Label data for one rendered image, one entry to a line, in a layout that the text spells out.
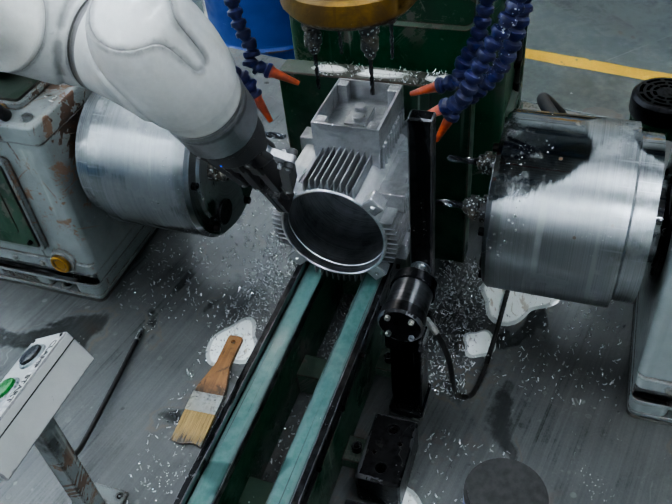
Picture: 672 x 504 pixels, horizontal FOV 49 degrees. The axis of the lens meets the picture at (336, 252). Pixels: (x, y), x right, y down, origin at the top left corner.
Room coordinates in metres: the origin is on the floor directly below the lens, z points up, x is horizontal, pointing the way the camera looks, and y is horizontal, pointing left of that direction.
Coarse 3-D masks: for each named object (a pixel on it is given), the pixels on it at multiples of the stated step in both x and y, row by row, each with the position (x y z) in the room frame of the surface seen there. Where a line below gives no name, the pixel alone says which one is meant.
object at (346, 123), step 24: (336, 96) 0.96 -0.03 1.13; (360, 96) 0.97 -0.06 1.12; (384, 96) 0.95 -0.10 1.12; (312, 120) 0.88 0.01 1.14; (336, 120) 0.92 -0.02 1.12; (360, 120) 0.88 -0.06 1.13; (384, 120) 0.86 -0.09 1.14; (336, 144) 0.86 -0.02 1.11; (360, 144) 0.84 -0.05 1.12; (384, 144) 0.85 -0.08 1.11; (384, 168) 0.84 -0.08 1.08
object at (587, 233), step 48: (528, 144) 0.74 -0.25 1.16; (576, 144) 0.73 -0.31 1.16; (624, 144) 0.72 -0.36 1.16; (528, 192) 0.69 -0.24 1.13; (576, 192) 0.67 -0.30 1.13; (624, 192) 0.66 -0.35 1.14; (528, 240) 0.66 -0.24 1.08; (576, 240) 0.64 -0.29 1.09; (624, 240) 0.62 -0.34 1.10; (528, 288) 0.66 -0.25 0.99; (576, 288) 0.63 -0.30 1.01; (624, 288) 0.62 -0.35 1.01
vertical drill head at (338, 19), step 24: (288, 0) 0.87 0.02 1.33; (312, 0) 0.84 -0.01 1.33; (336, 0) 0.83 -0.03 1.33; (360, 0) 0.82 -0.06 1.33; (384, 0) 0.83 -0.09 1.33; (408, 0) 0.85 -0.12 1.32; (312, 24) 0.84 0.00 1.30; (336, 24) 0.82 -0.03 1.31; (360, 24) 0.82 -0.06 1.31; (312, 48) 0.87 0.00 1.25
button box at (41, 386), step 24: (48, 336) 0.60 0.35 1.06; (48, 360) 0.55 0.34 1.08; (72, 360) 0.57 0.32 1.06; (24, 384) 0.52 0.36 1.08; (48, 384) 0.53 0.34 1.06; (72, 384) 0.54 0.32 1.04; (0, 408) 0.50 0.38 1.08; (24, 408) 0.50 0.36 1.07; (48, 408) 0.51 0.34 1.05; (0, 432) 0.47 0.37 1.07; (24, 432) 0.48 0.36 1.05; (0, 456) 0.45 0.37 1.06; (24, 456) 0.46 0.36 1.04; (0, 480) 0.43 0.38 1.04
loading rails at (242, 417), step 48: (288, 288) 0.77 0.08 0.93; (336, 288) 0.84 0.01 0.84; (384, 288) 0.75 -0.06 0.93; (288, 336) 0.69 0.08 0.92; (384, 336) 0.74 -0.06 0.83; (240, 384) 0.60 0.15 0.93; (288, 384) 0.65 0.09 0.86; (336, 384) 0.59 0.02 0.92; (240, 432) 0.54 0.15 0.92; (336, 432) 0.54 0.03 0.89; (192, 480) 0.47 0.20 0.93; (240, 480) 0.50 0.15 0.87; (288, 480) 0.46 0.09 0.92; (336, 480) 0.52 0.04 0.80
